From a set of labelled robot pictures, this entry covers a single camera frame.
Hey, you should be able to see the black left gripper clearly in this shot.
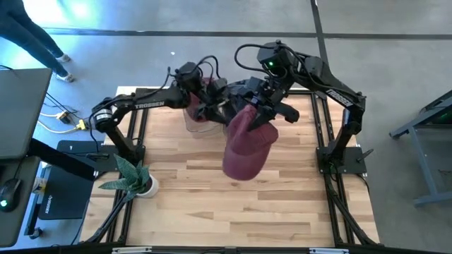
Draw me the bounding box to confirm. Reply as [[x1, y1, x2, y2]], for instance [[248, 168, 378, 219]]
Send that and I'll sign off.
[[194, 88, 254, 126]]

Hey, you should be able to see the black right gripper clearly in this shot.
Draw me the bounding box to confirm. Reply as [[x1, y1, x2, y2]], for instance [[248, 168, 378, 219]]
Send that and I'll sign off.
[[248, 79, 301, 133]]

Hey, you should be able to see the blue denim baseball cap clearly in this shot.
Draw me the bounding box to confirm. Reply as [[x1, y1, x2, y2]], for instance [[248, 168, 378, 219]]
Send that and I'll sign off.
[[224, 80, 258, 107]]

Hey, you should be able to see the maroon baseball cap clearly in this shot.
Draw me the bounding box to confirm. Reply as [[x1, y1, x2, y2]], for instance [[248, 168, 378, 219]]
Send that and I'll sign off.
[[184, 77, 210, 123], [221, 103, 280, 182]]

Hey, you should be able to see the clear plastic bin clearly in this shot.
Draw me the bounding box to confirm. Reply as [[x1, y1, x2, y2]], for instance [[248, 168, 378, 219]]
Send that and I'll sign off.
[[182, 102, 227, 140]]

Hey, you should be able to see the white plant pot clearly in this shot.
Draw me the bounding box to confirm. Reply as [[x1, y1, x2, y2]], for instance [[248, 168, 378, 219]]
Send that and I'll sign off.
[[136, 174, 160, 199]]

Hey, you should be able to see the green leafy plant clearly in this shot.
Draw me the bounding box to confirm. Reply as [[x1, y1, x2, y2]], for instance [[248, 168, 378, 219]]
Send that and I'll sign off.
[[97, 154, 151, 203]]

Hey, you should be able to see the black diagonal beam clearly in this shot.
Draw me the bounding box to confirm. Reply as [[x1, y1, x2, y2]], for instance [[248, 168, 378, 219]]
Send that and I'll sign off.
[[27, 138, 97, 181]]

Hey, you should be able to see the black computer case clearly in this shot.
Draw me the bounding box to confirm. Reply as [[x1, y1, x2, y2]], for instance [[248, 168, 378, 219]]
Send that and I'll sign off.
[[37, 165, 95, 221]]

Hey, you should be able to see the person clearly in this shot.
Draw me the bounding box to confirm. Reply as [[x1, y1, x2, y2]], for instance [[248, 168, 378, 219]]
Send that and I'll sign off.
[[0, 0, 76, 83]]

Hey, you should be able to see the dark grey desk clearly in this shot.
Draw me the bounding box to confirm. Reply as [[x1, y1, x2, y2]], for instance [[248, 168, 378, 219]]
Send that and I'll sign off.
[[0, 157, 42, 248]]

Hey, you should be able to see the black aluminium rig frame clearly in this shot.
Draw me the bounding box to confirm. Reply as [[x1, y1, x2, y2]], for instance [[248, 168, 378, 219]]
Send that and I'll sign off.
[[83, 86, 381, 248]]

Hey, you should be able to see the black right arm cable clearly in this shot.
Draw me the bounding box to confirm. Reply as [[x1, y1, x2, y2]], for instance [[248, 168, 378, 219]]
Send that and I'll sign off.
[[233, 42, 271, 75]]

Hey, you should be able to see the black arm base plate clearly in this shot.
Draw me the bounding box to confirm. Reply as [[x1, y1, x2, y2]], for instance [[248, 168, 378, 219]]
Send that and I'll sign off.
[[316, 146, 374, 176]]

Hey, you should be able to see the silver bracket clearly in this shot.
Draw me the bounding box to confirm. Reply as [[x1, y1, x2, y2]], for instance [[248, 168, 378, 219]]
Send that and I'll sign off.
[[309, 248, 350, 254], [112, 246, 153, 254]]

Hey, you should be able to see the blue-grey metal table frame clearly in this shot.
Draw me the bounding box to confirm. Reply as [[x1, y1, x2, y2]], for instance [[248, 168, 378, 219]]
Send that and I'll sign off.
[[390, 90, 452, 208]]

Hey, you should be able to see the white floor cable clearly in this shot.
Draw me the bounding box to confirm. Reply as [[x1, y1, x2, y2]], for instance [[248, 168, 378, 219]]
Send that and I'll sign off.
[[37, 111, 84, 135]]

